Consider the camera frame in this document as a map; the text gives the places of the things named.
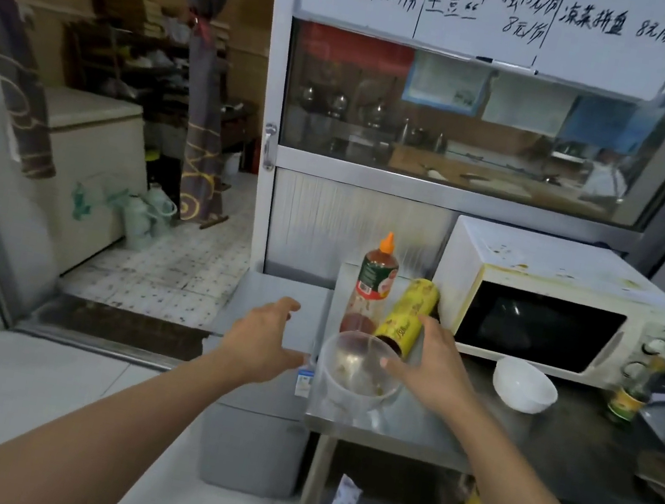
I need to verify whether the whiteboard marker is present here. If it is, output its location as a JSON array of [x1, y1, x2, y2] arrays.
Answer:
[[475, 55, 540, 76]]

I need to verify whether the orange capped sauce bottle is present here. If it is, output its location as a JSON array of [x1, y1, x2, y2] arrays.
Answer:
[[338, 226, 405, 341]]

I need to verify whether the person's left hand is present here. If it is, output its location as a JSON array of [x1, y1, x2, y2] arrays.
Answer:
[[216, 287, 331, 395]]

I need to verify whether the metal door handle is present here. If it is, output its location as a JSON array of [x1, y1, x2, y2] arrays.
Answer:
[[257, 121, 282, 174]]

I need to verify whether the dark storage shelf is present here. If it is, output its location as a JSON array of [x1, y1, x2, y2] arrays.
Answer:
[[55, 0, 236, 116]]

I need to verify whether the grey metal cabinet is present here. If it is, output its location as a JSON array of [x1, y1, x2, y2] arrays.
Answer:
[[184, 267, 335, 504]]

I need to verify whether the glass kitchen window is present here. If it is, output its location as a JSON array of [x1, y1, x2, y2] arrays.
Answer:
[[268, 17, 665, 235]]

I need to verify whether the white ceramic bowl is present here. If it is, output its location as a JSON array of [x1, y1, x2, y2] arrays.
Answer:
[[487, 354, 564, 419]]

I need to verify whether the green label glass bottle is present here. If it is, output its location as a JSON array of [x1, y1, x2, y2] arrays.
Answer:
[[603, 349, 665, 431]]

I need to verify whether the white menu board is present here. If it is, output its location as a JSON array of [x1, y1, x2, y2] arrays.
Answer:
[[285, 0, 665, 106]]

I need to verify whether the stainless steel table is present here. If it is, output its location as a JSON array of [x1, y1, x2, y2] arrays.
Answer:
[[290, 260, 665, 504]]

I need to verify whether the person's left forearm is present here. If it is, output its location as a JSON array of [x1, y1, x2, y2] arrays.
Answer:
[[0, 311, 274, 504]]

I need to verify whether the clear plastic bowl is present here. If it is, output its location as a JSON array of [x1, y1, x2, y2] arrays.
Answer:
[[311, 325, 411, 420]]

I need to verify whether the person's right hand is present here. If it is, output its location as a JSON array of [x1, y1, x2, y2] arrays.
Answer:
[[373, 308, 490, 421]]

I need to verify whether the yellow cling film roll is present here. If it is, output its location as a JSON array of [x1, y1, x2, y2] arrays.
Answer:
[[369, 271, 443, 365]]

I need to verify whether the pale green thermos jug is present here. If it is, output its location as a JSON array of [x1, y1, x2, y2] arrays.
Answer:
[[116, 192, 160, 254], [141, 183, 183, 242]]

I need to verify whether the white chest freezer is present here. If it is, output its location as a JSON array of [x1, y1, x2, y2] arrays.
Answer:
[[14, 83, 162, 287]]

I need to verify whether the white microwave oven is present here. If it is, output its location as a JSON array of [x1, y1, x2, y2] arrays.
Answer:
[[419, 211, 665, 399]]

